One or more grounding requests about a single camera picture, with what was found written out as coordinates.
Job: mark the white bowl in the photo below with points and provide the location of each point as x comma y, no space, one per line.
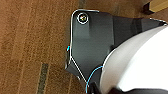
140,60

